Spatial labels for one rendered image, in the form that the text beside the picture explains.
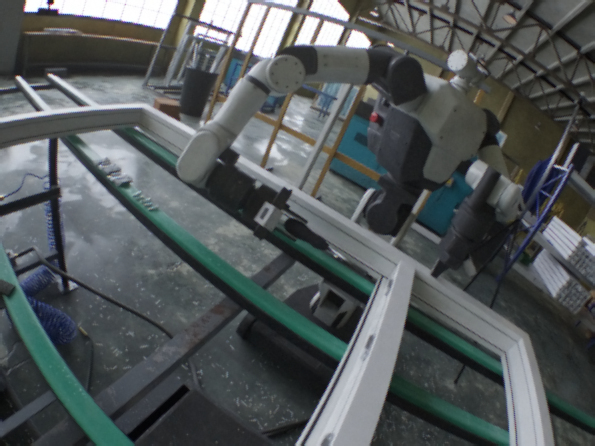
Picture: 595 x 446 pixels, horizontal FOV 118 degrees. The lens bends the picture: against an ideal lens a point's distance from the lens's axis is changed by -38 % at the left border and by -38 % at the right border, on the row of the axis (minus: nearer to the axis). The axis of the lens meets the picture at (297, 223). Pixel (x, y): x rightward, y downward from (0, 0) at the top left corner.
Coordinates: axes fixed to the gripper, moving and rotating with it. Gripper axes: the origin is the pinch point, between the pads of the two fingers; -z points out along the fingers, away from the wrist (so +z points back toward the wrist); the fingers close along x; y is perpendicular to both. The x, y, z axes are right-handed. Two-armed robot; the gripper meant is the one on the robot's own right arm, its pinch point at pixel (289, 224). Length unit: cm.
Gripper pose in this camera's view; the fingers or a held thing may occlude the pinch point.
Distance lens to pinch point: 61.4
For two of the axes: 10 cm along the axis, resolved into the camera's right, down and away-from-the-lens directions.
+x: 5.4, -8.4, 0.2
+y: -1.0, -0.4, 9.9
